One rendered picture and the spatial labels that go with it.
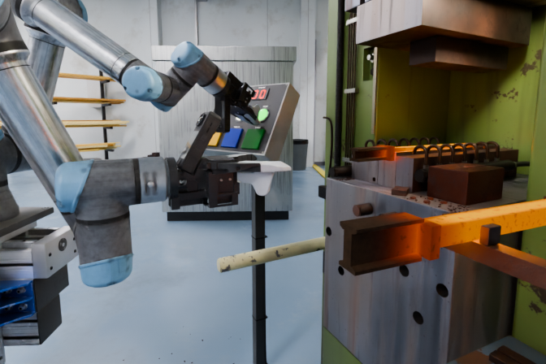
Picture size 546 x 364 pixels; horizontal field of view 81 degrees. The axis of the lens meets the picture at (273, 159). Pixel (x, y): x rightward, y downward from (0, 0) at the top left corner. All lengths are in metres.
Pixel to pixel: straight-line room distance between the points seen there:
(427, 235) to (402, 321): 0.47
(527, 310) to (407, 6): 0.67
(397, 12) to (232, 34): 6.67
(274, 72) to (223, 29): 4.27
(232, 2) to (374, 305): 7.13
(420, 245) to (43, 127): 0.57
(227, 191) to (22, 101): 0.35
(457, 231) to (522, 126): 0.81
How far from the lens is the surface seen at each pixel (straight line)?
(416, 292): 0.75
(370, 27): 0.88
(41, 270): 1.01
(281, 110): 1.09
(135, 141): 7.70
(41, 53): 1.11
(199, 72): 0.90
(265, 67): 3.28
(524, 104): 1.18
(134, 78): 0.78
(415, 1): 0.80
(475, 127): 1.24
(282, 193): 3.34
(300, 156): 6.51
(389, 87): 1.07
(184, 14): 7.66
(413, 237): 0.36
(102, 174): 0.53
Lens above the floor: 1.08
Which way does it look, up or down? 7 degrees down
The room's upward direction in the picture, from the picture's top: straight up
